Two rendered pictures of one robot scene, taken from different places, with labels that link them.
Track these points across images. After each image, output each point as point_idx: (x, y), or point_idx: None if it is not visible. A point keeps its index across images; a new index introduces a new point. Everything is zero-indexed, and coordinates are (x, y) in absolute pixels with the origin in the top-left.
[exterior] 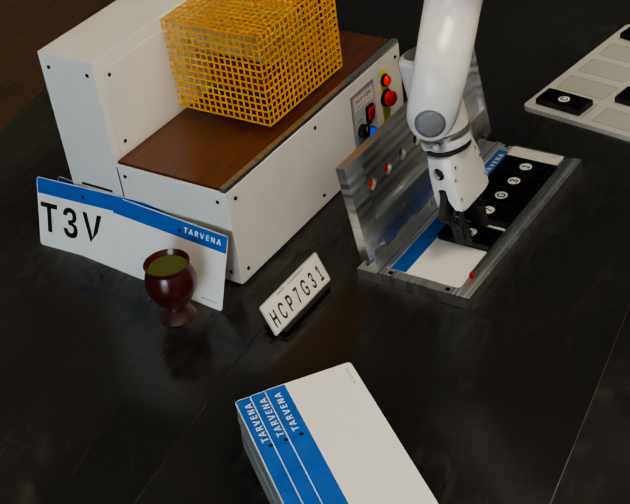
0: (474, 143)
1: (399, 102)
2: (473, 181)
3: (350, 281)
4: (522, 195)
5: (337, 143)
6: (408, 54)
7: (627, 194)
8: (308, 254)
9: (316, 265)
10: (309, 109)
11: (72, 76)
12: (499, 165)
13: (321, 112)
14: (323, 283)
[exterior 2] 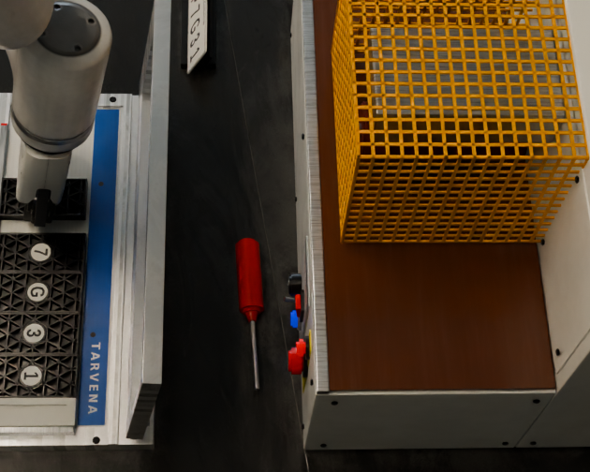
0: (22, 156)
1: (306, 417)
2: (20, 152)
3: (169, 95)
4: (6, 303)
5: (302, 216)
6: (92, 23)
7: None
8: (254, 119)
9: (199, 50)
10: (320, 134)
11: None
12: (75, 366)
13: (305, 149)
14: (188, 59)
